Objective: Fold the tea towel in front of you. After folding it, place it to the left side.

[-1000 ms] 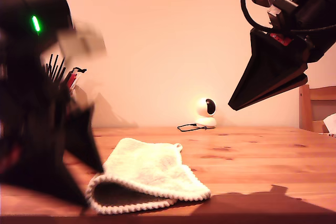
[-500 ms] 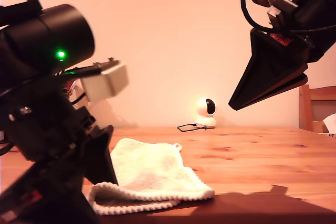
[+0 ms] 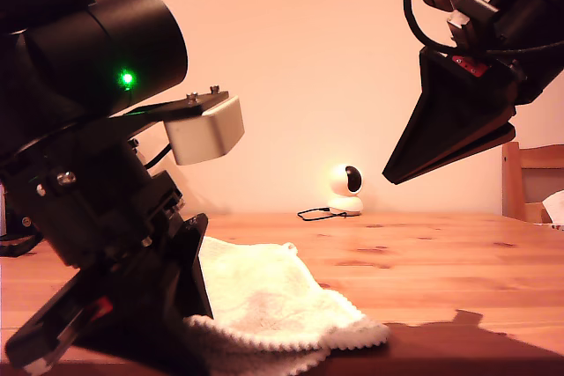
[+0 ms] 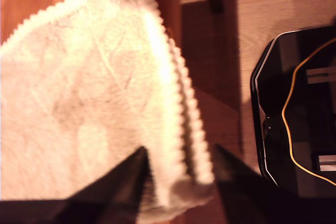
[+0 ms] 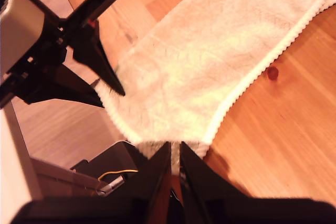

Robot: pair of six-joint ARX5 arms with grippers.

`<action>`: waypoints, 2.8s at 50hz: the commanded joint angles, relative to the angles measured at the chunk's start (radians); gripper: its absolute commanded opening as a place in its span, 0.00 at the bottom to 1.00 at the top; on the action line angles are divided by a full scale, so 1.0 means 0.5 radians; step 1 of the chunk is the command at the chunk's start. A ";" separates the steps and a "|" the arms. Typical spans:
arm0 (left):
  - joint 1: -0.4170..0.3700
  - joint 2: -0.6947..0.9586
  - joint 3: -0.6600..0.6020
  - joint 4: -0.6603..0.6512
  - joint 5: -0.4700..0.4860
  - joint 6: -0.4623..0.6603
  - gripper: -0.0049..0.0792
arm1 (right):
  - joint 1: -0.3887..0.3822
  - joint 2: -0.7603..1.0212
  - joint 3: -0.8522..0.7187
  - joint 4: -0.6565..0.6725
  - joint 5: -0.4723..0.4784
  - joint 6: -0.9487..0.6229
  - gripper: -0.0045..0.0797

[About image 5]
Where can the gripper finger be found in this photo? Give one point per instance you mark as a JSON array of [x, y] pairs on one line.
[[65, 85], [92, 51], [155, 182], [204, 184]]

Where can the cream fluffy tea towel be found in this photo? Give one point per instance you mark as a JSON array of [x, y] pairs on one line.
[[197, 64]]

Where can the grey metal base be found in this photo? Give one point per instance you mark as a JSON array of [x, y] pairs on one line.
[[65, 176]]

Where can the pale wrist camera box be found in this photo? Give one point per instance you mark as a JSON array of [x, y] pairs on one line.
[[21, 30]]

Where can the white frame post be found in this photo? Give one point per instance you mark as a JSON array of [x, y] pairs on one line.
[[15, 155]]

